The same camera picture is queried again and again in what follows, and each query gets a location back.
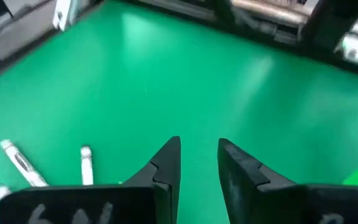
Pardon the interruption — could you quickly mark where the green table mat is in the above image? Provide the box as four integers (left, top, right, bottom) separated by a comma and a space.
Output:
0, 0, 358, 224

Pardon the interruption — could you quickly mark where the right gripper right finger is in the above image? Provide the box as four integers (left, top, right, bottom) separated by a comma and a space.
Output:
218, 138, 358, 224

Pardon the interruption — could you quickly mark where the white metal bracket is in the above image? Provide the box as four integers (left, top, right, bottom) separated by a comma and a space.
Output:
52, 0, 74, 32

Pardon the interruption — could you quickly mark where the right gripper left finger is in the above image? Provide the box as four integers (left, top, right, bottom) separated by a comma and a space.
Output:
0, 136, 181, 224

